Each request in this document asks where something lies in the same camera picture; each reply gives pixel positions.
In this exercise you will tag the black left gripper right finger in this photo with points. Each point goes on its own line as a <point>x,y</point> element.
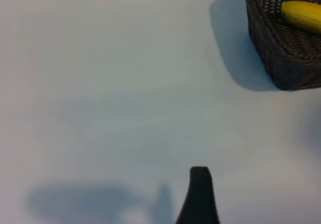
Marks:
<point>206,204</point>

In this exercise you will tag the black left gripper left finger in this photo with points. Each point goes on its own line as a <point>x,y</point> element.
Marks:
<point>190,204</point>

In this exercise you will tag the dark brown wicker basket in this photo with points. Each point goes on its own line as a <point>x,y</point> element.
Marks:
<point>276,53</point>

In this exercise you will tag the yellow banana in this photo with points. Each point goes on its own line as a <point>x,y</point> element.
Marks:
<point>301,15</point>

